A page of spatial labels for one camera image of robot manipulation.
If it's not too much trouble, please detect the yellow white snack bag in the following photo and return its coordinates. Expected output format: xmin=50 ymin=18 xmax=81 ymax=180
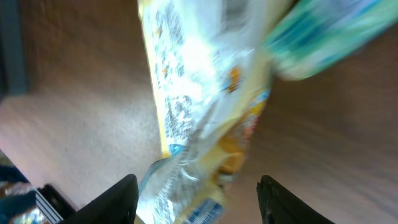
xmin=137 ymin=0 xmax=292 ymax=223

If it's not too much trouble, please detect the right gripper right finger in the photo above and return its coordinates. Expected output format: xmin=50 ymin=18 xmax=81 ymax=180
xmin=256 ymin=175 xmax=334 ymax=224

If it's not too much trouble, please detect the grey plastic mesh basket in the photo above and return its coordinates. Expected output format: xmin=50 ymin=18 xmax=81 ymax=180
xmin=1 ymin=0 xmax=29 ymax=98

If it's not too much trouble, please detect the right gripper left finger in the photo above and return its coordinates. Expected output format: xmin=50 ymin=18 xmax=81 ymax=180
xmin=61 ymin=174 xmax=139 ymax=224

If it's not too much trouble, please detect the small teal white packet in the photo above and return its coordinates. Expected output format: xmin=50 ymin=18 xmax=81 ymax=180
xmin=264 ymin=0 xmax=397 ymax=80

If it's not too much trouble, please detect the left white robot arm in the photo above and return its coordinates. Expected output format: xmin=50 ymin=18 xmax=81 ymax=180
xmin=1 ymin=153 xmax=76 ymax=224

